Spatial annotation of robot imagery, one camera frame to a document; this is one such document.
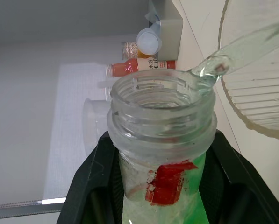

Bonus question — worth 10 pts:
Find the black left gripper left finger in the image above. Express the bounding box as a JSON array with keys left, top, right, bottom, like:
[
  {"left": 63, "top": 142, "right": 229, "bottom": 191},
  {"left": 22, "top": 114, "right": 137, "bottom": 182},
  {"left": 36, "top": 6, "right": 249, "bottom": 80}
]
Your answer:
[{"left": 56, "top": 131, "right": 125, "bottom": 224}]

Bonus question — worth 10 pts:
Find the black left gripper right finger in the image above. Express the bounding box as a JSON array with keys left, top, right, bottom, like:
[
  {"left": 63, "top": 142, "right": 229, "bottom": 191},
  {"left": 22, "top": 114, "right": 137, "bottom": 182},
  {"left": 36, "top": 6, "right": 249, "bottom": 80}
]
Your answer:
[{"left": 199, "top": 130, "right": 279, "bottom": 224}]

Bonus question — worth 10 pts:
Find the clear green-labelled square bottle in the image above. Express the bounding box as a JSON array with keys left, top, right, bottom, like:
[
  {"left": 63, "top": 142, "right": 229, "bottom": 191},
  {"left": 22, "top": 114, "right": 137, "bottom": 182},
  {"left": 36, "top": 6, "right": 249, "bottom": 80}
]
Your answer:
[{"left": 109, "top": 70, "right": 218, "bottom": 224}]

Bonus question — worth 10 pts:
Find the ribbed clear drinking glass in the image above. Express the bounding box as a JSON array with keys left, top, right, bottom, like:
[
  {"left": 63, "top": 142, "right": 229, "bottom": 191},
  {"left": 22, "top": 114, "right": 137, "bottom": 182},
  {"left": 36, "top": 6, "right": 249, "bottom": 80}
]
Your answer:
[{"left": 217, "top": 0, "right": 279, "bottom": 140}]

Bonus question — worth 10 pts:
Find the orange juice bottle white label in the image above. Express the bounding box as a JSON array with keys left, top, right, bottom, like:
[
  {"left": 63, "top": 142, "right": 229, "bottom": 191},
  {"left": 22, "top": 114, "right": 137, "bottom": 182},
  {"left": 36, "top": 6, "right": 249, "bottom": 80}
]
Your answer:
[{"left": 105, "top": 58, "right": 179, "bottom": 78}]

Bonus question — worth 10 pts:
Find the white-capped orange drink bottle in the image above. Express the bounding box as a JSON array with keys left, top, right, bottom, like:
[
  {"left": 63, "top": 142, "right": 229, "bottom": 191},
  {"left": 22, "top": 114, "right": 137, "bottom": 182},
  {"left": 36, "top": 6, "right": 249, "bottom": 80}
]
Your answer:
[{"left": 136, "top": 27, "right": 163, "bottom": 59}]

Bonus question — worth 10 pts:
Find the white table mat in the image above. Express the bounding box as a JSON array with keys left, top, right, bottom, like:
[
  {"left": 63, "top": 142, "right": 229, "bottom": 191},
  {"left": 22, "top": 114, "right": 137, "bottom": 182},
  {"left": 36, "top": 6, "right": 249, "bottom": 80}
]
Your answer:
[{"left": 41, "top": 62, "right": 130, "bottom": 202}]

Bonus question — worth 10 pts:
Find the clear plastic cup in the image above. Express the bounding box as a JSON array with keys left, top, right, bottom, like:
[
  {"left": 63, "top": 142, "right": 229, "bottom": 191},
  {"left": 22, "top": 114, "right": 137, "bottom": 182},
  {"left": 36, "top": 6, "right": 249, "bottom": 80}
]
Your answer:
[{"left": 83, "top": 98, "right": 114, "bottom": 160}]

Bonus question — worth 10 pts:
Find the silver table edge strip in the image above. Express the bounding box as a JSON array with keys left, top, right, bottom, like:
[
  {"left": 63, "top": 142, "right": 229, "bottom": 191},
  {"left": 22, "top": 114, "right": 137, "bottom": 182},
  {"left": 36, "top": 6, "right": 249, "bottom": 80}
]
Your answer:
[{"left": 0, "top": 196, "right": 67, "bottom": 213}]

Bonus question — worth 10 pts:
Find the small glitter-filled jar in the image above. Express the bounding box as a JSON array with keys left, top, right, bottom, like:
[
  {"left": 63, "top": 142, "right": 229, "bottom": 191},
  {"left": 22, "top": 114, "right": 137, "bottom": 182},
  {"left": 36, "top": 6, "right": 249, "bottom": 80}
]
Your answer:
[{"left": 122, "top": 41, "right": 140, "bottom": 60}]

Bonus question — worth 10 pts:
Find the white box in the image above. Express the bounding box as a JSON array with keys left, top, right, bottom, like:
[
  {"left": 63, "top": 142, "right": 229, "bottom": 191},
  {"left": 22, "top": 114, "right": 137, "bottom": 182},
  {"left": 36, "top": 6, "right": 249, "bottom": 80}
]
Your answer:
[{"left": 150, "top": 0, "right": 185, "bottom": 61}]

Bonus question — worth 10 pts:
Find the clear plastic packet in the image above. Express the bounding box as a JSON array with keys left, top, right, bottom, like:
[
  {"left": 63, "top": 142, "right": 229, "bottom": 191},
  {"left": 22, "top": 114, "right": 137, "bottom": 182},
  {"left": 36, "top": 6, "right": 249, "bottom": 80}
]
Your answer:
[{"left": 144, "top": 4, "right": 163, "bottom": 35}]

